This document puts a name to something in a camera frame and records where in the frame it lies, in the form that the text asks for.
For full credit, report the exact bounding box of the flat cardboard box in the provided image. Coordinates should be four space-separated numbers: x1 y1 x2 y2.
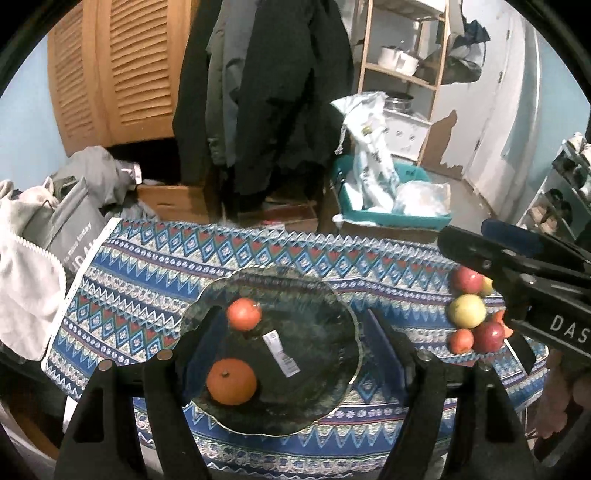
238 203 319 232

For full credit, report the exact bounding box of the wooden louvered cabinet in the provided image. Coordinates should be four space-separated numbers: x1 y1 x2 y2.
46 0 192 148

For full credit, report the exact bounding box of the orange-red fruit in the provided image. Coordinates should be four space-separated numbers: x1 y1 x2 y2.
492 310 514 339

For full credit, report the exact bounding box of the white towel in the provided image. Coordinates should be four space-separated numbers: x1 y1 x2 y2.
0 180 68 361

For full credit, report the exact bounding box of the wooden shelf rack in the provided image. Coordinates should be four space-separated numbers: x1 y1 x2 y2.
355 0 451 167

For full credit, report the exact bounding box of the dark red apple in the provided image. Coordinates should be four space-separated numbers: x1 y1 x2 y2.
472 320 506 354

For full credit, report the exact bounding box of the grey jacket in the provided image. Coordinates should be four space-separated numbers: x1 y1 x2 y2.
205 18 242 167

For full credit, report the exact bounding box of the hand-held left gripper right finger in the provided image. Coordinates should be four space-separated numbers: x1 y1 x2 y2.
367 308 539 480

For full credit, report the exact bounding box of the black jacket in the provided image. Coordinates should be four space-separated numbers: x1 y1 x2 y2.
173 0 218 185

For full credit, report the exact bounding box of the orange mandarin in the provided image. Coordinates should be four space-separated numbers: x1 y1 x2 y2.
206 358 257 406

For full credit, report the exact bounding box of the white printed box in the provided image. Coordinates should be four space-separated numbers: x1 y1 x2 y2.
381 111 432 162

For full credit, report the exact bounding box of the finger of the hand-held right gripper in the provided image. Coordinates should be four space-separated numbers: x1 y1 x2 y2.
438 225 532 289
480 218 591 273

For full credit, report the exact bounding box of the small red peach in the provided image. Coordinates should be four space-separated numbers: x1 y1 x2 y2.
226 298 263 331

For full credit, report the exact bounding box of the yellow-green apple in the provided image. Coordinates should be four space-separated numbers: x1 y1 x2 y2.
448 294 488 329

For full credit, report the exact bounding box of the shoe rack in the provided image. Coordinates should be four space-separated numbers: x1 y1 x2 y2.
517 134 591 241

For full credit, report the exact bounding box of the grey clothing pile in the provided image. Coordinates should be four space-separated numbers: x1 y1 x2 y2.
51 147 144 208

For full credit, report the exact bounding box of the white printed rice bag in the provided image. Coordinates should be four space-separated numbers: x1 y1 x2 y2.
331 91 402 210

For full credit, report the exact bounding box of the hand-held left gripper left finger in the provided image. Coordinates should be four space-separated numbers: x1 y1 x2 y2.
54 305 227 480

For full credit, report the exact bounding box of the person's right hand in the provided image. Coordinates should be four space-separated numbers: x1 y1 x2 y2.
538 353 591 440

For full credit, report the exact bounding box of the clear plastic bag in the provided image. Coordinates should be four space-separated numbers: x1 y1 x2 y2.
392 181 452 217

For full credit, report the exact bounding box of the camouflage bag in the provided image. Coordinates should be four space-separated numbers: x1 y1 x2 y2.
418 46 485 86

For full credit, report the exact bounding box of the wooden box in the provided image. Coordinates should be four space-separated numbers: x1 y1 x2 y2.
137 185 218 224

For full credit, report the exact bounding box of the grey fabric bag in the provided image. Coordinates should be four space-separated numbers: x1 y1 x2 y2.
21 178 109 278

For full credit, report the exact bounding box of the white pot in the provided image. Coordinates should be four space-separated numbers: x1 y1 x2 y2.
379 45 421 75

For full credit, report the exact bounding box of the teal plastic basket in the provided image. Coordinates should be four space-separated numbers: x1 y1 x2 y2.
331 154 453 230

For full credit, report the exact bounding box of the blue patterned tablecloth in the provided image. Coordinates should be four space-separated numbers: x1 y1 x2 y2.
41 219 550 480

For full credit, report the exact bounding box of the dark green glass plate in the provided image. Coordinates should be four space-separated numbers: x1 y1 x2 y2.
179 266 362 438

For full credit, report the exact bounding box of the black hooded coat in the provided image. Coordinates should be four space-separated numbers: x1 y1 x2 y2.
233 0 355 197

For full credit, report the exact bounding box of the group of shoes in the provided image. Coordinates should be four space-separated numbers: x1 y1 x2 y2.
531 134 591 232

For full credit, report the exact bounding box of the small red-orange fruit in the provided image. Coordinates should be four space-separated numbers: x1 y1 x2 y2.
449 329 475 354

